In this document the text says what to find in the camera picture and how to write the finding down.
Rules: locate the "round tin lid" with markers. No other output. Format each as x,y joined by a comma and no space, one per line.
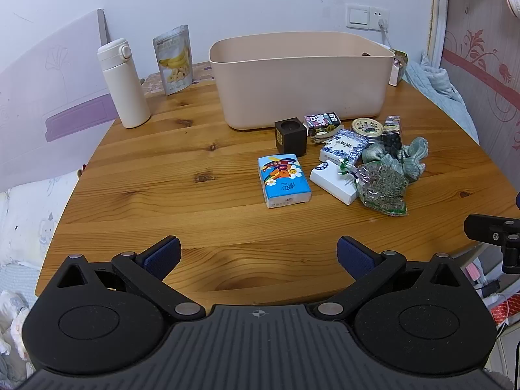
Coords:
367,126

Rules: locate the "white door frame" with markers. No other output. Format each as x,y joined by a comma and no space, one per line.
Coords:
438,16

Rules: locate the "dark wooden cube holder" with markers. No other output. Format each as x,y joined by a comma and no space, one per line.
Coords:
289,138

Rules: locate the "white box blue round logo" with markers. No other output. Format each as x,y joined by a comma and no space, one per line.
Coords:
331,180

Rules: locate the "pink board purple stripe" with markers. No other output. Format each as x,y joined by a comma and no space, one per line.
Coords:
48,89

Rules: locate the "cartoon print small box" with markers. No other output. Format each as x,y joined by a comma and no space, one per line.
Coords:
321,124

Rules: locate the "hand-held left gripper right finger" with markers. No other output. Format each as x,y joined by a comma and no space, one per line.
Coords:
353,254

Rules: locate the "white thermos bottle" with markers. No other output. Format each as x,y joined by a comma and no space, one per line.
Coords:
124,89

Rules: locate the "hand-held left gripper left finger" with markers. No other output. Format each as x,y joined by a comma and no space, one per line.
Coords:
164,254

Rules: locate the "white paper bag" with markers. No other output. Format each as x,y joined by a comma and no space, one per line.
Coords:
394,77

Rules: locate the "colourful cartoon tissue pack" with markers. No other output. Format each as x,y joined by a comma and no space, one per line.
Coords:
282,178

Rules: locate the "pink plastic storage bin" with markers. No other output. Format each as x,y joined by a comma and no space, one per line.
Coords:
300,85

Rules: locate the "banana chips bag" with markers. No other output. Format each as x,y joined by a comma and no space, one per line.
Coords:
174,61

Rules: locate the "light blue blanket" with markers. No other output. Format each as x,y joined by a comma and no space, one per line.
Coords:
438,85

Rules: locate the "blue white tissue packet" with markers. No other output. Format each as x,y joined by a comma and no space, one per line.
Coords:
341,148

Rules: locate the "gold foil bag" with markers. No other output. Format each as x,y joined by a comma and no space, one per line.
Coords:
400,59

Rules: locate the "white elephant print cushion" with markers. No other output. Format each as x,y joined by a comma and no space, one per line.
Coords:
32,219

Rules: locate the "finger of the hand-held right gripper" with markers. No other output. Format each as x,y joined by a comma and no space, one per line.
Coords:
493,227

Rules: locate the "white wall switch socket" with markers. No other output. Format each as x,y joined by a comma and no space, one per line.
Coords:
359,16

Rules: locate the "red patterned box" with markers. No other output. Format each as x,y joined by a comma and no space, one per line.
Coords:
505,310

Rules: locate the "clear bag of dried herbs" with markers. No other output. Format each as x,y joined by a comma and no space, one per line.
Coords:
382,191

